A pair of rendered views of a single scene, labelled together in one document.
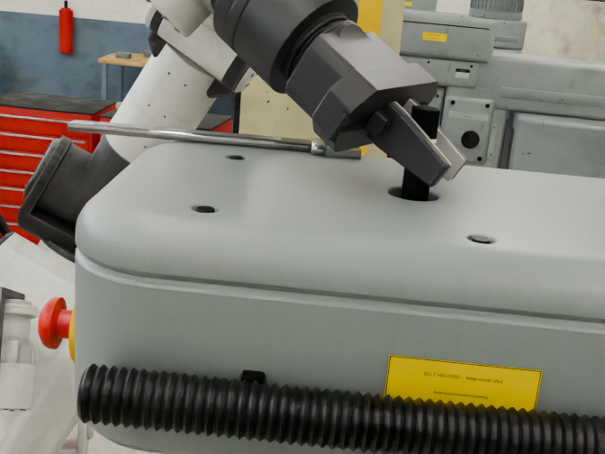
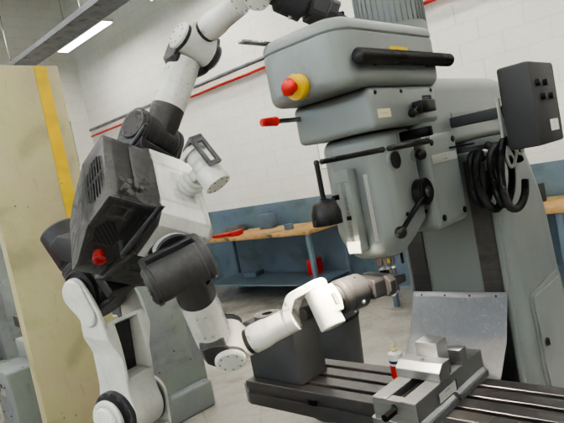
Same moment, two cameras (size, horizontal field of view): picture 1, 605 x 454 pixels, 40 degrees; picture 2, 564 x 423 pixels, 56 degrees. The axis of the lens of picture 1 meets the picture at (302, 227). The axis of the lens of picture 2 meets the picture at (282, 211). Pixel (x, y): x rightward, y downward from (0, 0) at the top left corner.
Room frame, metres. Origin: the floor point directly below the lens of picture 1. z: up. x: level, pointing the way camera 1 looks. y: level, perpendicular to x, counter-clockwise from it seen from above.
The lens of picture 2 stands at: (-0.18, 1.14, 1.57)
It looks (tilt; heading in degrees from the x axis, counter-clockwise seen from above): 4 degrees down; 312
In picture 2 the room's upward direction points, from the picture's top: 11 degrees counter-clockwise
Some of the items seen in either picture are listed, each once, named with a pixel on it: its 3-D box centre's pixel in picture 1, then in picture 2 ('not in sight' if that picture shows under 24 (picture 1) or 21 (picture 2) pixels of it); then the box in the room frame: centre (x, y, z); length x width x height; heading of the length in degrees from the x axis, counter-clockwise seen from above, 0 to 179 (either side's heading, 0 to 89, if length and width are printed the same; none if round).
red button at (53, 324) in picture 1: (63, 323); (289, 86); (0.59, 0.18, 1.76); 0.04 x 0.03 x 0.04; 178
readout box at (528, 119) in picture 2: not in sight; (533, 104); (0.23, -0.37, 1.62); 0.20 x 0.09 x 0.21; 88
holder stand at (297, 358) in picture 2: not in sight; (283, 343); (1.00, -0.06, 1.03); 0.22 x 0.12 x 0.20; 177
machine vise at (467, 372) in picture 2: not in sight; (430, 376); (0.49, -0.04, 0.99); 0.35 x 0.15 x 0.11; 86
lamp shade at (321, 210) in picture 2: not in sight; (326, 211); (0.58, 0.15, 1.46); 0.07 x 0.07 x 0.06
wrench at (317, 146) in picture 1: (215, 137); (274, 44); (0.69, 0.08, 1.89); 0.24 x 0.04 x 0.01; 91
